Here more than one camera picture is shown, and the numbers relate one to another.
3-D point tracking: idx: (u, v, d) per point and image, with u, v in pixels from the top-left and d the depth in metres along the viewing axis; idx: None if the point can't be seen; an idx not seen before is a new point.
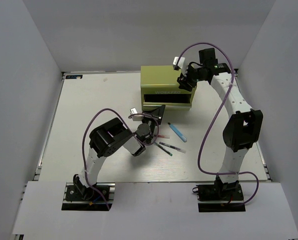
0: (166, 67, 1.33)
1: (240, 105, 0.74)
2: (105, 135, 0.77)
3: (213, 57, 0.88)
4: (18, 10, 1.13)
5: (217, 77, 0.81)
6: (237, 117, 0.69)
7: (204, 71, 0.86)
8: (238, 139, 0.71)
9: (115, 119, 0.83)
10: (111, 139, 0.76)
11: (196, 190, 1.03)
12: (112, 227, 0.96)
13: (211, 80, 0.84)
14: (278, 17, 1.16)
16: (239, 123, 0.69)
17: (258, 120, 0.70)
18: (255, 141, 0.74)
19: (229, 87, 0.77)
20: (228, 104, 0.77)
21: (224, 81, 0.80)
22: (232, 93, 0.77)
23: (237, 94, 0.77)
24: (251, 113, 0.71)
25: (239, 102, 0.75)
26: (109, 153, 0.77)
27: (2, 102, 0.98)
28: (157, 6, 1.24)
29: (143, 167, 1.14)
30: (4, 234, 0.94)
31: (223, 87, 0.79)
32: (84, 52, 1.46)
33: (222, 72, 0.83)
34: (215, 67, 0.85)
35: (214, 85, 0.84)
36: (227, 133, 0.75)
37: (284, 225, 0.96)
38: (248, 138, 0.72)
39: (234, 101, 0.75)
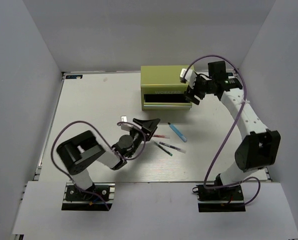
0: (165, 66, 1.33)
1: (255, 124, 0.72)
2: (69, 151, 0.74)
3: (223, 70, 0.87)
4: (18, 9, 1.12)
5: (229, 94, 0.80)
6: (251, 138, 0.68)
7: (213, 86, 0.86)
8: (252, 162, 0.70)
9: (85, 134, 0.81)
10: (74, 156, 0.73)
11: (196, 190, 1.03)
12: (112, 227, 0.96)
13: (222, 96, 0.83)
14: (278, 17, 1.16)
16: (254, 145, 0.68)
17: (275, 141, 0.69)
18: (271, 163, 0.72)
19: (242, 105, 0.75)
20: (240, 123, 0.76)
21: (235, 98, 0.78)
22: (245, 111, 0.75)
23: (250, 113, 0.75)
24: (266, 133, 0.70)
25: (253, 121, 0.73)
26: (78, 170, 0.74)
27: (2, 101, 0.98)
28: (156, 6, 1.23)
29: (143, 167, 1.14)
30: (4, 234, 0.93)
31: (236, 106, 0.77)
32: (84, 51, 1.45)
33: (233, 88, 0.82)
34: (226, 82, 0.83)
35: (224, 101, 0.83)
36: (240, 154, 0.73)
37: (285, 225, 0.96)
38: (263, 160, 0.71)
39: (248, 120, 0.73)
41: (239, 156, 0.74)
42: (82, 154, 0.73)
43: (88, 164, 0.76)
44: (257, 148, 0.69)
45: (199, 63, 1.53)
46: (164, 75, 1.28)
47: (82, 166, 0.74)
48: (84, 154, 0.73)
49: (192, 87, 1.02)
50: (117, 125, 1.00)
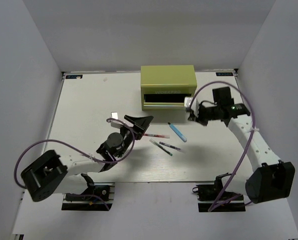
0: (165, 66, 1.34)
1: (266, 155, 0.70)
2: (32, 178, 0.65)
3: (228, 96, 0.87)
4: (17, 9, 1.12)
5: (236, 120, 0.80)
6: (264, 171, 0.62)
7: (220, 112, 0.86)
8: (265, 195, 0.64)
9: (44, 154, 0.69)
10: (38, 184, 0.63)
11: (196, 190, 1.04)
12: (112, 227, 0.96)
13: (229, 123, 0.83)
14: (278, 17, 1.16)
16: (267, 178, 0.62)
17: (290, 174, 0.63)
18: (286, 195, 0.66)
19: (252, 133, 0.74)
20: (250, 152, 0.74)
21: (244, 125, 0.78)
22: (255, 140, 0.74)
23: (260, 142, 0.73)
24: (279, 165, 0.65)
25: (264, 151, 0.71)
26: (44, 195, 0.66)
27: (2, 101, 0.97)
28: (156, 6, 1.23)
29: (143, 167, 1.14)
30: (4, 234, 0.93)
31: (244, 132, 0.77)
32: (84, 51, 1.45)
33: (240, 114, 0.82)
34: (232, 108, 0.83)
35: (232, 128, 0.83)
36: (252, 186, 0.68)
37: (285, 225, 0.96)
38: (277, 192, 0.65)
39: (258, 150, 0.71)
41: (251, 188, 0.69)
42: (46, 179, 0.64)
43: (55, 186, 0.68)
44: (270, 181, 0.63)
45: (199, 62, 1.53)
46: (164, 75, 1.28)
47: (48, 189, 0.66)
48: (47, 180, 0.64)
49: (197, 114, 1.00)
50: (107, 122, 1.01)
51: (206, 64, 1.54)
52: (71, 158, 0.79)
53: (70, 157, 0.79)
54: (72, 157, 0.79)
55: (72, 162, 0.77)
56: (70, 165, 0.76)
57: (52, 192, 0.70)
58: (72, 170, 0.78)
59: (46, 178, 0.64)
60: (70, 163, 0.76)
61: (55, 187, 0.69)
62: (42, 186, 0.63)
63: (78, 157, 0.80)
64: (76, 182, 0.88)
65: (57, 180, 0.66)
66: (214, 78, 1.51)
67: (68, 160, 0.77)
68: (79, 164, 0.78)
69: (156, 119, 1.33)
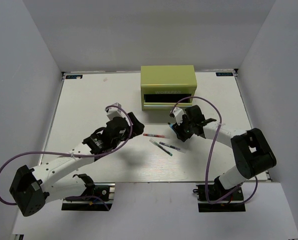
0: (163, 67, 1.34)
1: (235, 132, 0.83)
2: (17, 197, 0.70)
3: (199, 113, 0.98)
4: (18, 9, 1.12)
5: (206, 126, 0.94)
6: (237, 138, 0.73)
7: (195, 129, 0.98)
8: (253, 164, 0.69)
9: (18, 172, 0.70)
10: (21, 202, 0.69)
11: (196, 190, 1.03)
12: (111, 228, 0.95)
13: (205, 132, 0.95)
14: (278, 17, 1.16)
16: (242, 145, 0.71)
17: (260, 137, 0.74)
18: (274, 163, 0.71)
19: (218, 126, 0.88)
20: (224, 137, 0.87)
21: (213, 125, 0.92)
22: (223, 128, 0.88)
23: (228, 128, 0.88)
24: (251, 134, 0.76)
25: (233, 130, 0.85)
26: (34, 208, 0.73)
27: (3, 101, 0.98)
28: (156, 6, 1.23)
29: (143, 167, 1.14)
30: (4, 235, 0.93)
31: (214, 129, 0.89)
32: (84, 51, 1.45)
33: (210, 122, 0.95)
34: (202, 122, 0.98)
35: (207, 134, 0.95)
36: (240, 164, 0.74)
37: (285, 225, 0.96)
38: (262, 159, 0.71)
39: (229, 132, 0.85)
41: (240, 166, 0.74)
42: (25, 199, 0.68)
43: (42, 199, 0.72)
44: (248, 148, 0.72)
45: (199, 63, 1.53)
46: (164, 74, 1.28)
47: (36, 203, 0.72)
48: (26, 199, 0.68)
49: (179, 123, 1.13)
50: (107, 109, 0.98)
51: (206, 64, 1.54)
52: (47, 167, 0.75)
53: (46, 166, 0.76)
54: (49, 165, 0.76)
55: (48, 171, 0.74)
56: (46, 176, 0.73)
57: (44, 201, 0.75)
58: (53, 179, 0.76)
59: (25, 197, 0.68)
60: (47, 173, 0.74)
61: (43, 198, 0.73)
62: (25, 204, 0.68)
63: (56, 163, 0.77)
64: (69, 186, 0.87)
65: (37, 196, 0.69)
66: (214, 78, 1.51)
67: (43, 171, 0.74)
68: (57, 171, 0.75)
69: (156, 119, 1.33)
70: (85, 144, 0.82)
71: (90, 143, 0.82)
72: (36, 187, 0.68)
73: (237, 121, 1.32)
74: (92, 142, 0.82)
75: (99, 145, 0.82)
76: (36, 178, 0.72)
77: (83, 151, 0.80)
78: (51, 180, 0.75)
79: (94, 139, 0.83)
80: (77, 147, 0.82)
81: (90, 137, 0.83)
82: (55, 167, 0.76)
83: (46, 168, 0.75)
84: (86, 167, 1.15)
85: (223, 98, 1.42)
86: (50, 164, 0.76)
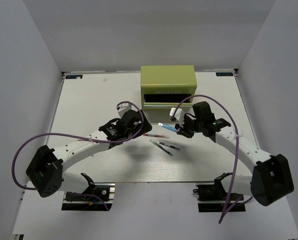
0: (165, 66, 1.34)
1: (257, 154, 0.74)
2: (35, 177, 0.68)
3: (209, 113, 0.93)
4: (18, 9, 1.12)
5: (220, 133, 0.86)
6: (261, 167, 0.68)
7: (205, 130, 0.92)
8: (272, 195, 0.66)
9: (38, 152, 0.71)
10: (40, 181, 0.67)
11: (196, 190, 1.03)
12: (111, 228, 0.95)
13: (216, 137, 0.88)
14: (278, 17, 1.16)
16: (266, 176, 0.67)
17: (284, 166, 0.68)
18: (292, 190, 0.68)
19: (237, 139, 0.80)
20: (243, 157, 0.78)
21: (229, 135, 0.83)
22: (243, 144, 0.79)
23: (247, 144, 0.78)
24: (273, 160, 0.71)
25: (254, 151, 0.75)
26: (49, 191, 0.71)
27: (3, 101, 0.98)
28: (157, 6, 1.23)
29: (144, 167, 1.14)
30: (4, 235, 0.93)
31: (231, 141, 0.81)
32: (84, 51, 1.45)
33: (222, 127, 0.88)
34: (214, 124, 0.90)
35: (218, 140, 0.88)
36: (256, 189, 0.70)
37: (285, 225, 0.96)
38: (281, 187, 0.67)
39: (249, 152, 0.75)
41: (256, 191, 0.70)
42: (46, 177, 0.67)
43: (59, 180, 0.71)
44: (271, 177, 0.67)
45: (199, 63, 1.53)
46: (164, 74, 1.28)
47: (54, 184, 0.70)
48: (47, 177, 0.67)
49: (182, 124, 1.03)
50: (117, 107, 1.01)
51: (206, 64, 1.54)
52: (67, 148, 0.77)
53: (66, 147, 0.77)
54: (69, 147, 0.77)
55: (68, 152, 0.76)
56: (66, 156, 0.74)
57: (60, 185, 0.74)
58: (71, 161, 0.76)
59: (45, 175, 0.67)
60: (67, 153, 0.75)
61: (60, 180, 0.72)
62: (45, 183, 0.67)
63: (75, 145, 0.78)
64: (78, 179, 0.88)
65: (57, 175, 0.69)
66: (214, 78, 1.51)
67: (64, 151, 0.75)
68: (76, 153, 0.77)
69: (156, 119, 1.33)
70: (101, 132, 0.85)
71: (105, 131, 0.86)
72: (57, 165, 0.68)
73: (237, 121, 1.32)
74: (108, 130, 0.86)
75: (114, 133, 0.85)
76: (57, 157, 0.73)
77: (100, 137, 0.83)
78: (69, 161, 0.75)
79: (109, 128, 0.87)
80: (93, 133, 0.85)
81: (105, 125, 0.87)
82: (75, 148, 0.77)
83: (66, 149, 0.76)
84: (86, 167, 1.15)
85: (223, 98, 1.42)
86: (69, 145, 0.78)
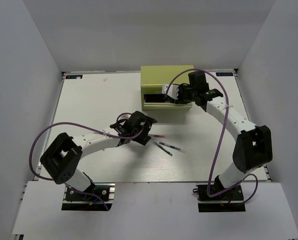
0: (164, 66, 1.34)
1: (243, 124, 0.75)
2: (51, 164, 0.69)
3: (204, 81, 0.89)
4: (18, 9, 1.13)
5: (211, 102, 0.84)
6: (244, 135, 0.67)
7: (197, 99, 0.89)
8: (252, 163, 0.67)
9: (56, 140, 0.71)
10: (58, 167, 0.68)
11: (196, 190, 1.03)
12: (111, 228, 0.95)
13: (207, 107, 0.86)
14: (278, 16, 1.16)
16: (247, 144, 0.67)
17: (266, 135, 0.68)
18: (270, 161, 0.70)
19: (226, 110, 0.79)
20: (230, 126, 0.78)
21: (219, 105, 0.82)
22: (231, 114, 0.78)
23: (235, 115, 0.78)
24: (257, 130, 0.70)
25: (241, 121, 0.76)
26: (63, 179, 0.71)
27: (3, 101, 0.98)
28: (156, 6, 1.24)
29: (144, 167, 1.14)
30: (4, 235, 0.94)
31: (221, 111, 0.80)
32: (84, 51, 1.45)
33: (215, 97, 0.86)
34: (207, 94, 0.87)
35: (209, 109, 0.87)
36: (238, 157, 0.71)
37: (285, 225, 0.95)
38: (261, 157, 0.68)
39: (236, 121, 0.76)
41: (238, 159, 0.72)
42: (65, 162, 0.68)
43: (74, 168, 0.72)
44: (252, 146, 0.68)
45: (199, 63, 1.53)
46: (164, 75, 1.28)
47: (69, 172, 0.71)
48: (65, 163, 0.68)
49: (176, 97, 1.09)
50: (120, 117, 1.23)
51: (206, 64, 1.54)
52: (84, 137, 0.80)
53: (83, 137, 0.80)
54: (86, 137, 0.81)
55: (86, 141, 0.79)
56: (84, 144, 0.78)
57: (73, 174, 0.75)
58: (87, 150, 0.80)
59: (63, 161, 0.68)
60: (84, 142, 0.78)
61: (74, 169, 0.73)
62: (63, 169, 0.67)
63: (92, 136, 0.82)
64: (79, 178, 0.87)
65: (75, 161, 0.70)
66: (215, 78, 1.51)
67: (82, 140, 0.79)
68: (93, 143, 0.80)
69: (157, 119, 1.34)
70: (112, 128, 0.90)
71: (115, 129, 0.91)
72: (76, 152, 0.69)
73: None
74: (117, 128, 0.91)
75: (123, 131, 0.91)
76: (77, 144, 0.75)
77: (112, 132, 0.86)
78: (86, 150, 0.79)
79: (119, 127, 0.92)
80: (106, 128, 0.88)
81: (115, 124, 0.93)
82: (91, 138, 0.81)
83: (83, 139, 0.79)
84: (86, 167, 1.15)
85: None
86: (86, 135, 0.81)
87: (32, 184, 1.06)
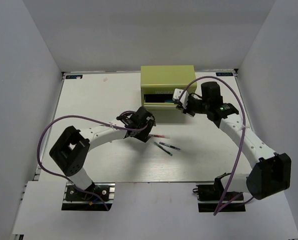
0: (165, 66, 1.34)
1: (261, 149, 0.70)
2: (60, 157, 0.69)
3: (217, 95, 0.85)
4: (18, 9, 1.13)
5: (227, 120, 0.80)
6: (262, 165, 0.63)
7: (210, 114, 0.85)
8: (268, 192, 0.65)
9: (63, 133, 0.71)
10: (67, 160, 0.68)
11: (196, 190, 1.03)
12: (111, 228, 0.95)
13: (221, 124, 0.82)
14: (278, 17, 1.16)
16: (265, 174, 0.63)
17: (286, 164, 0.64)
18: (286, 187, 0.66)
19: (243, 130, 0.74)
20: (246, 150, 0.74)
21: (235, 124, 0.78)
22: (248, 137, 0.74)
23: (252, 137, 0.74)
24: (276, 157, 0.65)
25: (259, 145, 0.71)
26: (72, 170, 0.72)
27: (2, 100, 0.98)
28: (156, 6, 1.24)
29: (144, 166, 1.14)
30: (4, 235, 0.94)
31: (237, 131, 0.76)
32: (84, 51, 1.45)
33: (230, 114, 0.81)
34: (221, 109, 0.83)
35: (223, 126, 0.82)
36: (253, 183, 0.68)
37: (285, 225, 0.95)
38: (277, 185, 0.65)
39: (253, 146, 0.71)
41: (251, 184, 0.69)
42: (73, 155, 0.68)
43: (82, 159, 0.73)
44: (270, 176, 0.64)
45: (199, 63, 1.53)
46: (164, 74, 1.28)
47: (77, 164, 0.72)
48: (74, 156, 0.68)
49: (185, 107, 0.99)
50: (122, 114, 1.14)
51: (206, 64, 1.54)
52: (91, 130, 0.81)
53: (90, 130, 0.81)
54: (93, 129, 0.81)
55: (93, 134, 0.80)
56: (91, 137, 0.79)
57: (81, 165, 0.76)
58: (94, 142, 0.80)
59: (72, 154, 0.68)
60: (92, 135, 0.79)
61: (82, 160, 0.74)
62: (72, 161, 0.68)
63: (99, 128, 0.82)
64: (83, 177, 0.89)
65: (83, 154, 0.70)
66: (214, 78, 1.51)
67: (89, 133, 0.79)
68: (100, 135, 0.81)
69: (157, 118, 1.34)
70: (119, 121, 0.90)
71: (122, 121, 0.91)
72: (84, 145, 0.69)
73: None
74: (124, 119, 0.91)
75: (130, 123, 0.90)
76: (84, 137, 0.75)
77: (119, 124, 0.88)
78: (94, 142, 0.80)
79: (125, 119, 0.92)
80: (113, 121, 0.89)
81: (122, 116, 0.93)
82: (99, 131, 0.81)
83: (91, 131, 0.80)
84: (87, 167, 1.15)
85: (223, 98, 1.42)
86: (93, 128, 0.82)
87: (32, 183, 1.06)
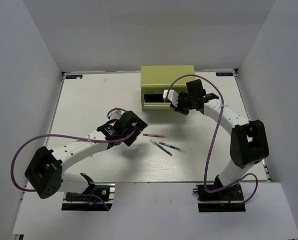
0: (165, 66, 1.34)
1: (237, 119, 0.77)
2: (34, 178, 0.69)
3: (200, 87, 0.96)
4: (18, 10, 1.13)
5: (208, 104, 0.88)
6: (239, 128, 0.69)
7: (195, 102, 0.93)
8: (249, 158, 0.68)
9: (37, 153, 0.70)
10: (39, 183, 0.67)
11: (196, 190, 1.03)
12: (110, 228, 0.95)
13: (204, 109, 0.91)
14: (278, 17, 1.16)
16: (242, 137, 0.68)
17: (260, 130, 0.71)
18: (266, 155, 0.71)
19: (221, 109, 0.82)
20: (225, 122, 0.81)
21: (215, 105, 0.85)
22: (226, 112, 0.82)
23: (230, 112, 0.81)
24: (251, 125, 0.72)
25: (235, 117, 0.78)
26: (49, 192, 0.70)
27: (2, 100, 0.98)
28: (156, 6, 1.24)
29: (144, 167, 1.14)
30: (4, 234, 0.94)
31: (216, 110, 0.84)
32: (84, 51, 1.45)
33: (211, 99, 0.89)
34: (203, 97, 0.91)
35: (206, 110, 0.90)
36: (234, 153, 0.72)
37: (284, 225, 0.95)
38: (257, 152, 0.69)
39: (230, 118, 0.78)
41: (234, 155, 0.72)
42: (45, 178, 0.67)
43: (58, 181, 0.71)
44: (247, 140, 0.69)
45: (199, 63, 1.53)
46: (163, 74, 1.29)
47: (53, 185, 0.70)
48: (46, 178, 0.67)
49: (176, 105, 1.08)
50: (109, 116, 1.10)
51: (206, 64, 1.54)
52: (66, 149, 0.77)
53: (65, 148, 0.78)
54: (67, 148, 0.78)
55: (67, 152, 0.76)
56: (65, 157, 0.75)
57: (60, 185, 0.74)
58: (71, 161, 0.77)
59: (44, 177, 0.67)
60: (66, 154, 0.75)
61: (59, 181, 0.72)
62: (44, 184, 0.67)
63: (74, 146, 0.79)
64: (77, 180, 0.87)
65: (56, 176, 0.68)
66: (214, 78, 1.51)
67: (63, 152, 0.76)
68: (75, 153, 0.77)
69: (157, 118, 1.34)
70: (99, 132, 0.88)
71: (103, 131, 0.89)
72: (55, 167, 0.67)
73: None
74: (106, 130, 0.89)
75: (112, 133, 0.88)
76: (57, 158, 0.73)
77: (98, 137, 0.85)
78: (68, 162, 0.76)
79: (107, 128, 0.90)
80: (92, 134, 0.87)
81: (104, 126, 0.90)
82: (73, 149, 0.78)
83: (65, 150, 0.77)
84: (86, 168, 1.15)
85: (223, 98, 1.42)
86: (68, 146, 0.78)
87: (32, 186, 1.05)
